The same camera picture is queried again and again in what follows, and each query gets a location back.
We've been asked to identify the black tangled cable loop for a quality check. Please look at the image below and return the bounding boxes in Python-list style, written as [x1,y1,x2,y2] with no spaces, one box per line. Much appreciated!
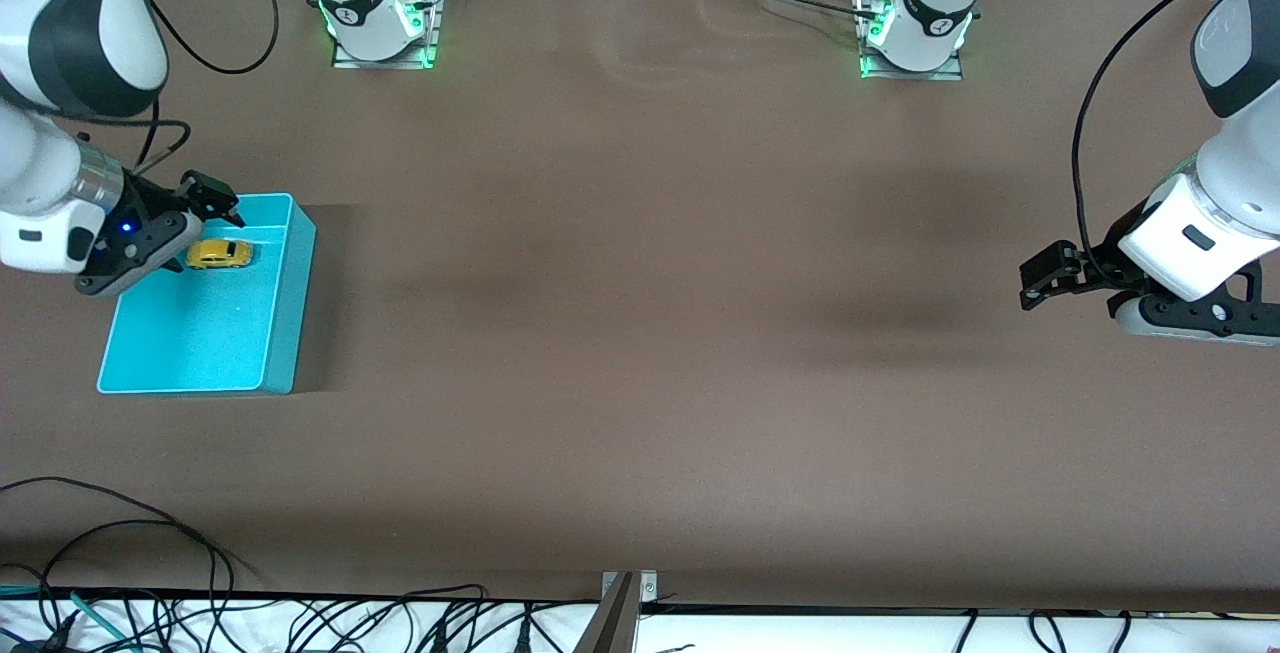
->
[240,585,561,653]

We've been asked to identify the large black cable loop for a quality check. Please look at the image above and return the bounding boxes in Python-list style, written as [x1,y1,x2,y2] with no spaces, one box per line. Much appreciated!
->
[0,477,236,653]

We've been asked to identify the teal cable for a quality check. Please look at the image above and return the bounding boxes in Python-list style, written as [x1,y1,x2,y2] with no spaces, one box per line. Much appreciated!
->
[0,583,116,653]

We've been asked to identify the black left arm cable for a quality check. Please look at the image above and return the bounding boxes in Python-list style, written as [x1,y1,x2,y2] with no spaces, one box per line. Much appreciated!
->
[1071,0,1280,279]

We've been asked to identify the small metal bracket plate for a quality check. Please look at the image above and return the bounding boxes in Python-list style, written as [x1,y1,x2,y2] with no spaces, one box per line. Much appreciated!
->
[600,570,658,602]

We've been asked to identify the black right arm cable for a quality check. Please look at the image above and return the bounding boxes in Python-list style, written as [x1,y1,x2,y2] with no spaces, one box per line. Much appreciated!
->
[70,0,279,174]

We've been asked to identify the small black cable loop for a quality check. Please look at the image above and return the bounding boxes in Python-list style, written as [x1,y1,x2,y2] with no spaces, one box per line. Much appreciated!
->
[40,520,219,653]

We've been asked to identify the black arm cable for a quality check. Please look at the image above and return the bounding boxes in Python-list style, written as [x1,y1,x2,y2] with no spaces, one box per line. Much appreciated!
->
[70,0,279,174]
[1071,0,1280,279]

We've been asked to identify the aluminium profile bar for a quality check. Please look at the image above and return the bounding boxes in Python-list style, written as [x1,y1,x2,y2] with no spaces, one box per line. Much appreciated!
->
[573,573,641,653]

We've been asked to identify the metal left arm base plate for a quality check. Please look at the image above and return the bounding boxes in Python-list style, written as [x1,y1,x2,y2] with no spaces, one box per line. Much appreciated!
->
[860,0,964,82]

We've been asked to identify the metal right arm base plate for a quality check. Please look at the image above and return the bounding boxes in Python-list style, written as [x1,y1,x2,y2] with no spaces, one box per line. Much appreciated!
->
[332,0,442,70]

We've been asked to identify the teal plastic bin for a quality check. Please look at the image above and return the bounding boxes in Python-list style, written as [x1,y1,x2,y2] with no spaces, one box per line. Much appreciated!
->
[97,192,318,397]

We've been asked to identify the yellow beetle toy car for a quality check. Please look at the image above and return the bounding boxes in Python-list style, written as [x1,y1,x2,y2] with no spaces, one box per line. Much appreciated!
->
[186,239,254,272]

